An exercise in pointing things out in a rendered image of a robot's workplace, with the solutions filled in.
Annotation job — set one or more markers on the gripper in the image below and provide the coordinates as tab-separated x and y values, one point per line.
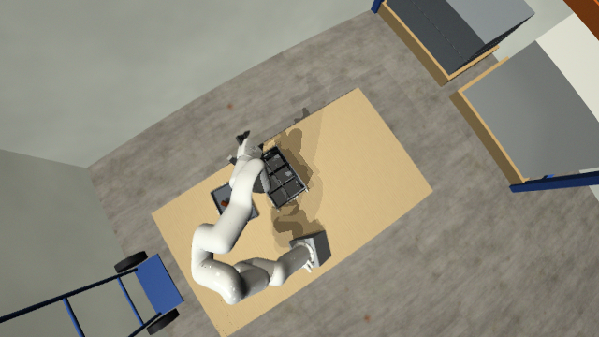
249	148

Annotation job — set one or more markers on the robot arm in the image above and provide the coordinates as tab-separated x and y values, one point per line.
221	238

